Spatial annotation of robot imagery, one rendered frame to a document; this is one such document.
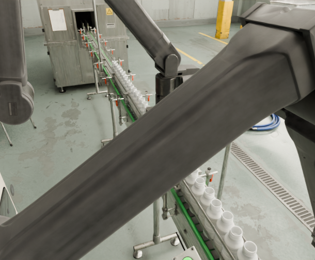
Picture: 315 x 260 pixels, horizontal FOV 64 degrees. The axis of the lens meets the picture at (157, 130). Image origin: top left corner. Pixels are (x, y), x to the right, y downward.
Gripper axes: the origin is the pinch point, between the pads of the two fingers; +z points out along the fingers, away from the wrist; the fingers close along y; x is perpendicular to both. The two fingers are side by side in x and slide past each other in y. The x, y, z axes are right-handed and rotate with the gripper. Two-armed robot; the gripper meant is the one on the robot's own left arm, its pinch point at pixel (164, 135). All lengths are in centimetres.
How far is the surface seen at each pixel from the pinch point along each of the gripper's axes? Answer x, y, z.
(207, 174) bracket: -8.7, -24.0, 31.5
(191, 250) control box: 22.7, -0.2, 27.8
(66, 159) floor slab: -189, 47, 141
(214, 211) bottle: 13.7, -13.0, 25.7
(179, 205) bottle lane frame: -4.2, -9.1, 40.8
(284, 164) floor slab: -94, -184, 142
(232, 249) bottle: 26.4, -12.4, 28.5
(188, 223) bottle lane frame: 4.7, -9.0, 41.6
